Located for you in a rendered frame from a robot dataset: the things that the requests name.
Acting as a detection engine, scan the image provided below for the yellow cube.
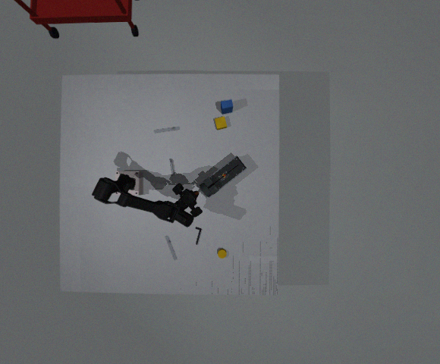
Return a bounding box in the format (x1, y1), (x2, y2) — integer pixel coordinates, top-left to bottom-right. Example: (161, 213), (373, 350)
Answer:
(215, 116), (227, 130)

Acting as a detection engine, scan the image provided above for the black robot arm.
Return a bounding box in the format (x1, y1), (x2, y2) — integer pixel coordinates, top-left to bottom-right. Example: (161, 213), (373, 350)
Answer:
(92, 174), (197, 227)

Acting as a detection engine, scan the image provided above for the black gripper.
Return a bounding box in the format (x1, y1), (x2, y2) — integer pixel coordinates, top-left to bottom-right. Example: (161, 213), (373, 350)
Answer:
(172, 183), (203, 218)

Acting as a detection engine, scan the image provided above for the blue block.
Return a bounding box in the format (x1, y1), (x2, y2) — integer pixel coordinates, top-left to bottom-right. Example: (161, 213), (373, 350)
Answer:
(221, 100), (233, 114)

